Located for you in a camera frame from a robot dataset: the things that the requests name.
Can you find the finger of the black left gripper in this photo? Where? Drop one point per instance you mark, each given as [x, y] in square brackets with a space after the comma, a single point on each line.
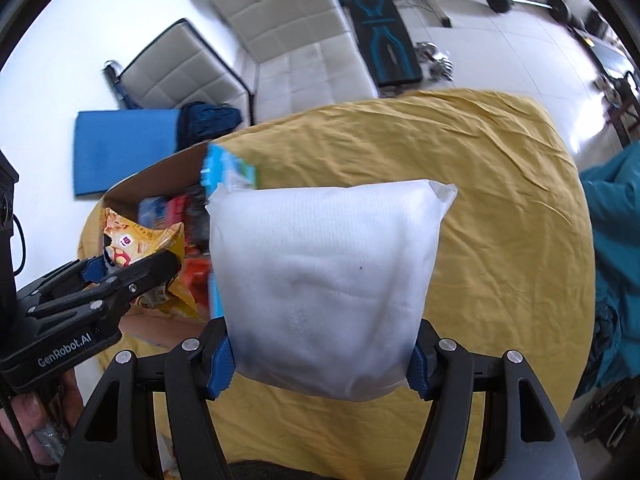
[137, 277]

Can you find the yellow patterned snack bag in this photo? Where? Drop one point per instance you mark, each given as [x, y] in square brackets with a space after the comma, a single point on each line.
[130, 242]

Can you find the orange snack bag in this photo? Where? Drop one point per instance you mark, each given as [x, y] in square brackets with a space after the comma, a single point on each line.
[195, 275]

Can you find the black snack packet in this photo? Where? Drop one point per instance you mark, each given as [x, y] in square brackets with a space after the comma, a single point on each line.
[197, 219]

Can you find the white soft pouch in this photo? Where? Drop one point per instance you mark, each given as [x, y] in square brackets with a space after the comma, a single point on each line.
[323, 289]

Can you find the light blue tissue pack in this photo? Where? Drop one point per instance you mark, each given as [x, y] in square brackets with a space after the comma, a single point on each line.
[151, 212]

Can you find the red snack packet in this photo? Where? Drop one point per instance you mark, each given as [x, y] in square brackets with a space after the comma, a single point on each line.
[177, 210]

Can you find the open cardboard box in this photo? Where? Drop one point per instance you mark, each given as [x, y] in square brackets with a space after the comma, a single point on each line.
[217, 166]

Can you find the blue foam mat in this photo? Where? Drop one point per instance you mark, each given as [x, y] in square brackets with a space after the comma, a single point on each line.
[112, 145]

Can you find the yellow tablecloth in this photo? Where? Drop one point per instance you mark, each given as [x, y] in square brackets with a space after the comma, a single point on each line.
[514, 279]

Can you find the dark blue knitted cloth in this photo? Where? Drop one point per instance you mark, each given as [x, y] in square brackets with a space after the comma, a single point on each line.
[200, 121]

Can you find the white padded chair left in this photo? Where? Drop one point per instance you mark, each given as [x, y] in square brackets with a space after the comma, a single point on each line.
[180, 67]

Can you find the white padded chair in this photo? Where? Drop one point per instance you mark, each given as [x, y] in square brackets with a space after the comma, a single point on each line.
[180, 67]
[296, 55]

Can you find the teal bean bag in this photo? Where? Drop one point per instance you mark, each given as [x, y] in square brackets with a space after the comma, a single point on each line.
[612, 194]

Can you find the white padded chair right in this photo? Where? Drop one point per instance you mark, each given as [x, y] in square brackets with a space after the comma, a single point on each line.
[296, 55]

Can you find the black blue bench pad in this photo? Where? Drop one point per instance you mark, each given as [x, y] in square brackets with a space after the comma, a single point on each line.
[384, 42]

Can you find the dark wooden chair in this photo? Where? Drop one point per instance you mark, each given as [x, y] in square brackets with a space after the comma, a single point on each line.
[622, 105]

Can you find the chrome dumbbell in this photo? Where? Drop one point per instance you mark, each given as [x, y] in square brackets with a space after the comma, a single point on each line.
[439, 65]

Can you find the black treadmill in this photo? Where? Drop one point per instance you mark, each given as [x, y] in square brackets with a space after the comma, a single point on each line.
[609, 60]

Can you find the floor barbell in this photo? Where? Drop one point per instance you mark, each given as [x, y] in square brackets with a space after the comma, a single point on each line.
[557, 9]

